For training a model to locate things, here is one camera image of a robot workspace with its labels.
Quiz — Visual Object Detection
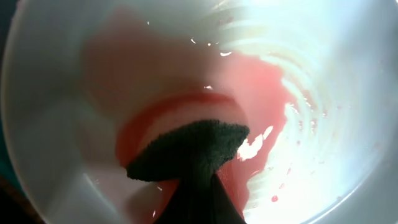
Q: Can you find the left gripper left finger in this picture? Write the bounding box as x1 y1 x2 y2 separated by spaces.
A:
154 181 197 224

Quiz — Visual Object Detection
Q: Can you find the teal plastic tray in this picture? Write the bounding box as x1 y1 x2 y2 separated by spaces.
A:
0 128 24 193

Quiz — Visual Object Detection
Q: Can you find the light blue plate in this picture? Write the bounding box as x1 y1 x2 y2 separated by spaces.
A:
1 1 397 223

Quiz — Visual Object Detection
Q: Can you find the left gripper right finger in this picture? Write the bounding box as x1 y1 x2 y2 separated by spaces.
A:
198 174 246 224

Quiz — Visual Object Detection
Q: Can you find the green and orange sponge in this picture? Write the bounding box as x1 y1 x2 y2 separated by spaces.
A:
115 93 251 183

